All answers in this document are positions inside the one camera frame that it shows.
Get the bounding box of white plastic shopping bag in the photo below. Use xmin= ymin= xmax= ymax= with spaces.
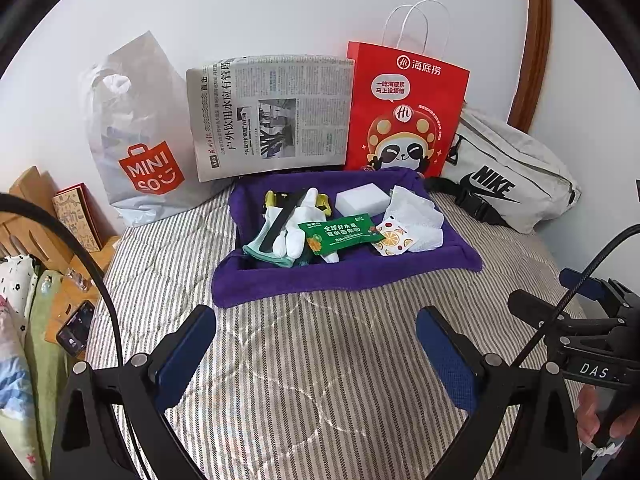
xmin=80 ymin=30 xmax=201 ymax=228

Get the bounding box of light green cloth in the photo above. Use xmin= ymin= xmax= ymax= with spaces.
xmin=22 ymin=270 xmax=71 ymax=480

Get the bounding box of black smartphone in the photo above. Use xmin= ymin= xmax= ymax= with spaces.
xmin=56 ymin=300 xmax=97 ymax=358

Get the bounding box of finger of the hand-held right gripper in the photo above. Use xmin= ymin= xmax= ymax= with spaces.
xmin=507 ymin=289 xmax=571 ymax=331
xmin=559 ymin=267 xmax=608 ymax=296

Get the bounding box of folded newspaper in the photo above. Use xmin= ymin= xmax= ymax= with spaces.
xmin=186 ymin=54 xmax=356 ymax=183

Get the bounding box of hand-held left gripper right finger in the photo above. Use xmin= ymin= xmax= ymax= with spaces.
xmin=415 ymin=305 xmax=583 ymax=480

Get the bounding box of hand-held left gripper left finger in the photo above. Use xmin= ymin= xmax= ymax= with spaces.
xmin=50 ymin=304 xmax=218 ymax=480

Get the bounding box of striped bed sheet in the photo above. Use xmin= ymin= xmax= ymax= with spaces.
xmin=85 ymin=175 xmax=591 ymax=480

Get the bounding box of white sponge block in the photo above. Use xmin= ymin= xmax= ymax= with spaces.
xmin=334 ymin=189 xmax=391 ymax=218

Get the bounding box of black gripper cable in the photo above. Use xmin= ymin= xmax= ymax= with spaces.
xmin=515 ymin=225 xmax=640 ymax=368
xmin=0 ymin=192 xmax=126 ymax=411

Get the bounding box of fruit slice print packet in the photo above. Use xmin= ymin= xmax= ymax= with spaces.
xmin=372 ymin=216 xmax=418 ymax=256

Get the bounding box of person's right hand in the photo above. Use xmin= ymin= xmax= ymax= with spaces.
xmin=575 ymin=385 xmax=640 ymax=461

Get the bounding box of purple towel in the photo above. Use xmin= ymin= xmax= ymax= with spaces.
xmin=211 ymin=167 xmax=483 ymax=308

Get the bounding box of white foam wrap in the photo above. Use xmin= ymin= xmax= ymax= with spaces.
xmin=382 ymin=185 xmax=445 ymax=253

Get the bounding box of white canvas waist bag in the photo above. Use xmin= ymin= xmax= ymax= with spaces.
xmin=425 ymin=102 xmax=583 ymax=235

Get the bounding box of white dotted pillow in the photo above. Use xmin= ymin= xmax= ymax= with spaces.
xmin=0 ymin=255 xmax=37 ymax=326

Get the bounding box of light wooden furniture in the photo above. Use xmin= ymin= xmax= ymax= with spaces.
xmin=0 ymin=165 xmax=121 ymax=356

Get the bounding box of brown wooden door frame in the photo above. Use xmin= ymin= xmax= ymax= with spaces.
xmin=507 ymin=0 xmax=553 ymax=133

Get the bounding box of green printed packet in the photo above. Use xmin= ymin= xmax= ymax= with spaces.
xmin=298 ymin=213 xmax=386 ymax=257

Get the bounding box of red paper carrier bag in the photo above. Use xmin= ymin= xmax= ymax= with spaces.
xmin=344 ymin=0 xmax=471 ymax=178

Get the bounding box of white glove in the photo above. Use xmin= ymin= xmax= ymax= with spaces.
xmin=244 ymin=187 xmax=341 ymax=263

